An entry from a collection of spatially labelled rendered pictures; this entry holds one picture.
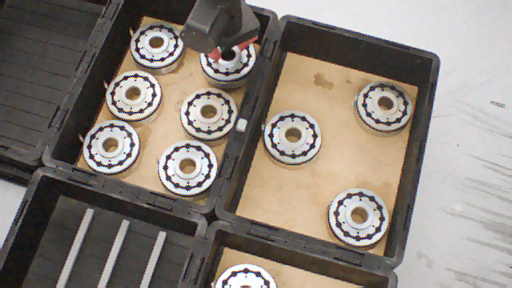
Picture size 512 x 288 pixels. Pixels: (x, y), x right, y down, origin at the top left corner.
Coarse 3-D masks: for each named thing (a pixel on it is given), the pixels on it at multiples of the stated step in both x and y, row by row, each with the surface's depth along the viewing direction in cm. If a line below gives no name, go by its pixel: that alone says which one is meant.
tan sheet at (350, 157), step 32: (288, 64) 112; (320, 64) 113; (288, 96) 110; (320, 96) 110; (352, 96) 110; (320, 128) 107; (352, 128) 107; (256, 160) 104; (320, 160) 105; (352, 160) 105; (384, 160) 105; (256, 192) 102; (288, 192) 102; (320, 192) 102; (384, 192) 102; (288, 224) 100; (320, 224) 100
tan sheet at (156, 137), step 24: (144, 24) 116; (120, 72) 111; (192, 72) 112; (168, 96) 109; (240, 96) 110; (168, 120) 107; (144, 144) 105; (168, 144) 106; (144, 168) 104; (192, 168) 104
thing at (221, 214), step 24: (312, 24) 104; (408, 48) 103; (264, 72) 100; (432, 72) 101; (432, 96) 99; (240, 144) 95; (408, 192) 92; (216, 216) 92; (240, 216) 90; (408, 216) 90; (312, 240) 88; (384, 264) 87
